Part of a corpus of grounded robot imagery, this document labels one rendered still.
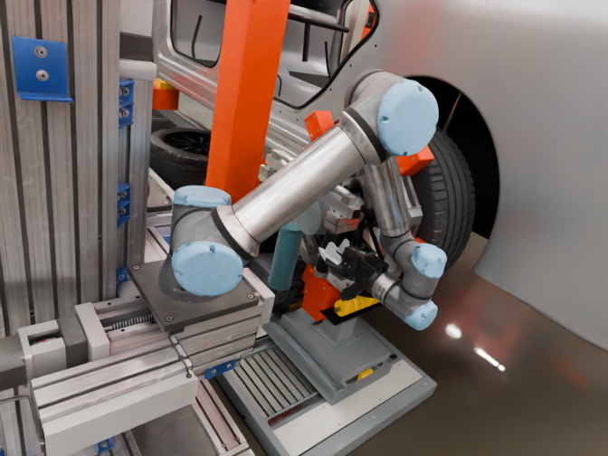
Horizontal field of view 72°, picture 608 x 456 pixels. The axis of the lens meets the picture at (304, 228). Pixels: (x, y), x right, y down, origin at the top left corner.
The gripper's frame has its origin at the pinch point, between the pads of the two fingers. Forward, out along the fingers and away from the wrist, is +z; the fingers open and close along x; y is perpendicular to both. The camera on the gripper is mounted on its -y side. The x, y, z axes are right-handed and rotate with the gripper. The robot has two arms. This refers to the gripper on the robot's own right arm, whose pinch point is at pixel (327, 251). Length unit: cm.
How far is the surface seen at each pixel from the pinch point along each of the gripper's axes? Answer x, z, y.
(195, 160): -40, 156, -34
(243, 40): -4, 65, 46
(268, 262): -25, 52, -42
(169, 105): -65, 256, -27
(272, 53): -16, 63, 43
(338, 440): -16, -17, -75
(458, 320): -144, 6, -83
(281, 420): -3, 1, -76
